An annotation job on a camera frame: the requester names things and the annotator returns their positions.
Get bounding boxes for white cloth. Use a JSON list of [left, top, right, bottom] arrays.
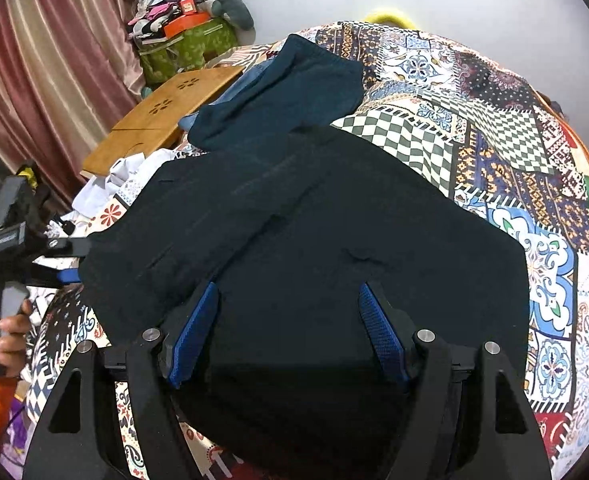
[[72, 147, 176, 222]]

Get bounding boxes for wooden lap desk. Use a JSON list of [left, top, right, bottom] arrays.
[[80, 66, 246, 179]]

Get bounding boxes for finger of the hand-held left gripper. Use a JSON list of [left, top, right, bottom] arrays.
[[47, 236, 91, 262], [29, 264, 84, 289]]

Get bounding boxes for pile of clothes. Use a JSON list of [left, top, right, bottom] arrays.
[[127, 0, 186, 44]]

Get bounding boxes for striped pink curtain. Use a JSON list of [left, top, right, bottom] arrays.
[[0, 0, 146, 202]]

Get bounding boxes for dark teal pants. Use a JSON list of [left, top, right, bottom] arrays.
[[189, 34, 365, 154]]

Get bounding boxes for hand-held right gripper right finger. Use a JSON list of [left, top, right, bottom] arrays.
[[357, 282, 550, 480]]

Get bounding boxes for grey plush pillow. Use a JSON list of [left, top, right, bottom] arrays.
[[177, 0, 256, 31]]

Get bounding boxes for green patterned storage bag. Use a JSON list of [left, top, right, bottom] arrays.
[[137, 17, 240, 87]]

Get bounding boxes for yellow foam bed guard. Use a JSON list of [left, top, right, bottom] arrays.
[[364, 7, 415, 29]]

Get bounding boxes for black pants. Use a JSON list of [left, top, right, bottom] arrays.
[[77, 125, 533, 472]]

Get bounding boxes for blue denim cloth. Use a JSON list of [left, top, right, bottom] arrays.
[[178, 59, 276, 132]]

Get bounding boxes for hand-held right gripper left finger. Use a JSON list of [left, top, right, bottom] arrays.
[[24, 280, 225, 480]]

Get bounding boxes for orange box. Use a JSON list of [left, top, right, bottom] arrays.
[[164, 10, 210, 39]]

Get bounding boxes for patchwork printed blanket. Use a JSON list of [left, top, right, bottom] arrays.
[[22, 20, 589, 480]]

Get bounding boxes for person's left hand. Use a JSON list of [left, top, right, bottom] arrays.
[[0, 312, 33, 379]]

